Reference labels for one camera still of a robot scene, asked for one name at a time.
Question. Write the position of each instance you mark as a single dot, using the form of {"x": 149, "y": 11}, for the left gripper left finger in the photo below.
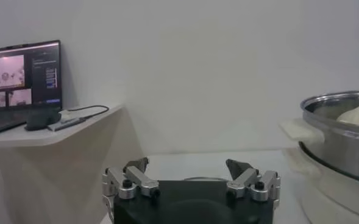
{"x": 136, "y": 181}

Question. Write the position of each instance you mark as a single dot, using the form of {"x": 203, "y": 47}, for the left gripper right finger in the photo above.
{"x": 246, "y": 181}

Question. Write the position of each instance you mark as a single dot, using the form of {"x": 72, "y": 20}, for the white desk with mouse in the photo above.
{"x": 75, "y": 170}

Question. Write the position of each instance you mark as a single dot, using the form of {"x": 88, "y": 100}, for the grey USB hub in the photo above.
{"x": 66, "y": 124}

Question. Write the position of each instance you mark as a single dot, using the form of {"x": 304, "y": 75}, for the black computer mouse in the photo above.
{"x": 42, "y": 120}

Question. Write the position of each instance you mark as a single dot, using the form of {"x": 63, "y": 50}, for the black laptop beside mouse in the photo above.
{"x": 20, "y": 76}

